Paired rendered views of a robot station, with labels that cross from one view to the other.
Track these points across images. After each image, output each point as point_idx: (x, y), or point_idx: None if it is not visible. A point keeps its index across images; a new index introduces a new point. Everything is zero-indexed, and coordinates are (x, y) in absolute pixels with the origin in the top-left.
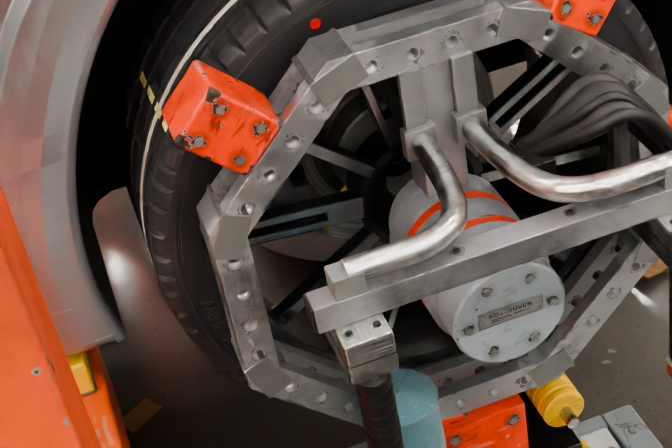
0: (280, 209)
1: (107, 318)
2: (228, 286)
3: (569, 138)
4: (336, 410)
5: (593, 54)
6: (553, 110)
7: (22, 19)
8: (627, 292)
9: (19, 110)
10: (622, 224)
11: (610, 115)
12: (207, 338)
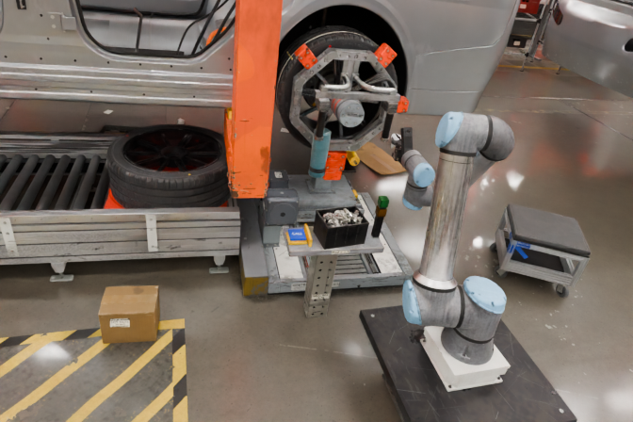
0: (308, 89)
1: None
2: (295, 94)
3: (374, 82)
4: (306, 137)
5: (383, 72)
6: (372, 77)
7: None
8: (376, 134)
9: None
10: (380, 99)
11: (383, 78)
12: (284, 112)
